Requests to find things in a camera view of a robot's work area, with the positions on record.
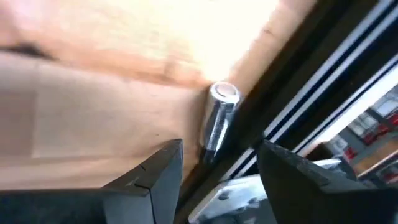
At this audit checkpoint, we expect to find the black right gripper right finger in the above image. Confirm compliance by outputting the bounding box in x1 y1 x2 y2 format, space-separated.
256 139 398 224

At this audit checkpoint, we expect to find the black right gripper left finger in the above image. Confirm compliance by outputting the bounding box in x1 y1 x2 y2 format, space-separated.
0 138 184 224

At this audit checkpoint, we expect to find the silver cylindrical battery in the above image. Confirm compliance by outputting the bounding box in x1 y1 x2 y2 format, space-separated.
198 80 243 164

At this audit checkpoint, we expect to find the silver metal bracket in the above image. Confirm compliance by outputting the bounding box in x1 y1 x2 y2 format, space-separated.
187 173 278 224

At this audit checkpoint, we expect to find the black table edge rail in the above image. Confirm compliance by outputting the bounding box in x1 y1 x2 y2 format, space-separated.
173 0 398 224

